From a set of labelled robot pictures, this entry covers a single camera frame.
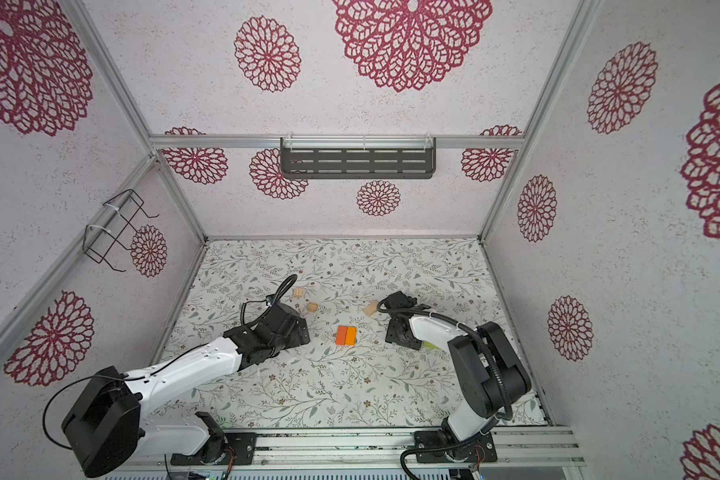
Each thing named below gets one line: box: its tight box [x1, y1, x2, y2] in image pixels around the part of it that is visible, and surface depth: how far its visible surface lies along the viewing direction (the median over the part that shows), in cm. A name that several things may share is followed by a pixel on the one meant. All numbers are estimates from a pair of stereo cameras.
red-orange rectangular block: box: [336, 325, 348, 346], surface depth 95 cm
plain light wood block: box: [364, 300, 378, 316], surface depth 102 cm
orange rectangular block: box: [345, 326, 357, 346], surface depth 96 cm
